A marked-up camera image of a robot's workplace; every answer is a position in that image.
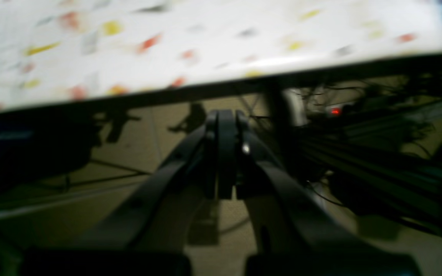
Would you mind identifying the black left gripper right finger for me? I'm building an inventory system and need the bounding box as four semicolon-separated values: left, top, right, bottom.
227;110;367;261

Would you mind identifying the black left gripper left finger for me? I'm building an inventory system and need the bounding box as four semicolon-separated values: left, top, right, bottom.
72;110;229;253

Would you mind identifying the white power strip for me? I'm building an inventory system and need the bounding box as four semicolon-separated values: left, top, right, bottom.
313;101;357;118

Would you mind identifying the white table leg post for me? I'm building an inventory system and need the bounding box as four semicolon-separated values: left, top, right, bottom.
282;88;308;127

